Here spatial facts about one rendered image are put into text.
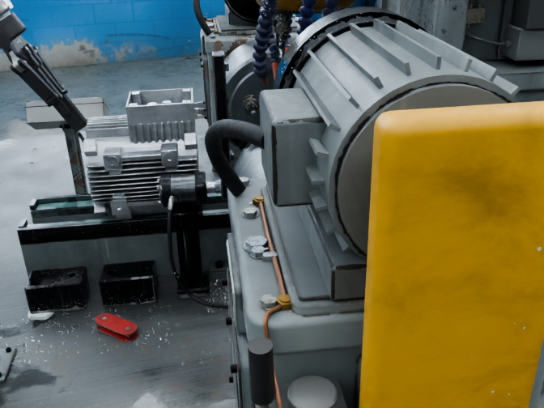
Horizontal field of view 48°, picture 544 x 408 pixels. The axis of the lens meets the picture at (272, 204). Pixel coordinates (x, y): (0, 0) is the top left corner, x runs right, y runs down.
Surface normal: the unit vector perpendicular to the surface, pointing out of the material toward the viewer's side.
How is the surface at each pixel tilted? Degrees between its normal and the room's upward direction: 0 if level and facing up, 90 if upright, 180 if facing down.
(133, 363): 0
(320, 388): 0
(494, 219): 90
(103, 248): 90
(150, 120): 90
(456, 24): 90
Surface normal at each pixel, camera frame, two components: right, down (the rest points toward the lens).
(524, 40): 0.13, 0.44
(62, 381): -0.03, -0.90
